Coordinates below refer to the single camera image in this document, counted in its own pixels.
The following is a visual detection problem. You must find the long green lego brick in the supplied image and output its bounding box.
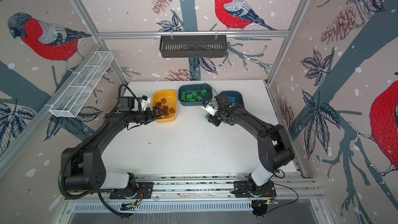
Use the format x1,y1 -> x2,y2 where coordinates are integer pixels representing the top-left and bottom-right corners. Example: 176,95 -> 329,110
181,92 -> 189,102

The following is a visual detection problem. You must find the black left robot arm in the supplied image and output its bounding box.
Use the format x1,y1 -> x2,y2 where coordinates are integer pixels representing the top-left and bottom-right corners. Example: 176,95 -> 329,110
58,106 -> 166,199

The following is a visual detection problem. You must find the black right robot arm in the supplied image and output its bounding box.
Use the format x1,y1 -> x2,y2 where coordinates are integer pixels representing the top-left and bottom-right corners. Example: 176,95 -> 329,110
202,93 -> 295,197

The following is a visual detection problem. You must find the yellow plastic bin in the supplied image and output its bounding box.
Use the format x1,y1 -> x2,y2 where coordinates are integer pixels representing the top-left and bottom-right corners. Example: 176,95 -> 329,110
152,90 -> 177,123

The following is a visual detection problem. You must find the right dark teal bin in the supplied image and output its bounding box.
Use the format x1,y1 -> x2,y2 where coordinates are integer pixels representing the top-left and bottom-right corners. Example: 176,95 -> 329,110
221,90 -> 245,106

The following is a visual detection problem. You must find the dark teal bin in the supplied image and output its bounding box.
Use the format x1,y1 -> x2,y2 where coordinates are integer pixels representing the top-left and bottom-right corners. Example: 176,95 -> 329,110
221,90 -> 245,106
178,84 -> 213,106

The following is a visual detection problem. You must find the middle dark teal bin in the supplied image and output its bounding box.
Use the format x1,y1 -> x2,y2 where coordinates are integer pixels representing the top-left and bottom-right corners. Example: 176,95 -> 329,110
178,84 -> 213,106

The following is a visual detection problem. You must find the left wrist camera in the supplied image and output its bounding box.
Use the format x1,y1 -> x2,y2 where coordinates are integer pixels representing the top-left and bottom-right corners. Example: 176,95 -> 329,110
117,94 -> 152,113

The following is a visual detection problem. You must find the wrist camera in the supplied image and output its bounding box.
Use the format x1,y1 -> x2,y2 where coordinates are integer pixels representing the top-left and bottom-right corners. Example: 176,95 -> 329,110
117,94 -> 152,113
201,102 -> 218,116

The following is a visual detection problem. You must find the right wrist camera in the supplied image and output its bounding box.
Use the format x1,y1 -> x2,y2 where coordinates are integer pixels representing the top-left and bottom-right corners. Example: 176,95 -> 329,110
201,102 -> 218,116

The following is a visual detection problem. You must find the black hanging wire basket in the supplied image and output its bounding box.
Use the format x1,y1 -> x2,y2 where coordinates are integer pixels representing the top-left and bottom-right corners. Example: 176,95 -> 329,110
159,35 -> 228,58

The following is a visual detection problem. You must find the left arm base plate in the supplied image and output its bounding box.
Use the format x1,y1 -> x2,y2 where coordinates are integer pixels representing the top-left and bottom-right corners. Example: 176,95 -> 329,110
109,182 -> 153,200

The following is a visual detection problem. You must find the aluminium mounting rail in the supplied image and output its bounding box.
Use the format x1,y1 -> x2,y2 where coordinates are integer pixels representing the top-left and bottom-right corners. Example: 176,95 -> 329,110
63,174 -> 324,203

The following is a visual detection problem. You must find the white mesh wall shelf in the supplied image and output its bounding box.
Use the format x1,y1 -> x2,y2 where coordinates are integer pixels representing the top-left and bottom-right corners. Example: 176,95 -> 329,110
49,51 -> 114,118

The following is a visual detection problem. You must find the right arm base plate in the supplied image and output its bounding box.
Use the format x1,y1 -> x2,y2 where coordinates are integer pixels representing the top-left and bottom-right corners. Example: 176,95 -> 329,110
231,180 -> 277,198

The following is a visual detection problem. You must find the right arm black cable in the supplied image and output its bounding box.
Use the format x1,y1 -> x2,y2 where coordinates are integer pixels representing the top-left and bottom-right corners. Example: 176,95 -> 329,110
198,82 -> 299,216

